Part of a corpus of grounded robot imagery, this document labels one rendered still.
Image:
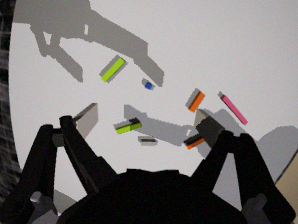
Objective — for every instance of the pink rod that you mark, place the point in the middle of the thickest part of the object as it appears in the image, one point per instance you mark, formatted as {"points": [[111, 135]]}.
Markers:
{"points": [[231, 106]]}

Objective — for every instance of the lime green rod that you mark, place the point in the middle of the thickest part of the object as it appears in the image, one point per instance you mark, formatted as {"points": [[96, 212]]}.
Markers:
{"points": [[128, 127], [113, 69]]}

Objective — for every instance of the orange rod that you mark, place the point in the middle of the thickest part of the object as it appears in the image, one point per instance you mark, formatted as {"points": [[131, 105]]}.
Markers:
{"points": [[195, 142], [196, 101]]}

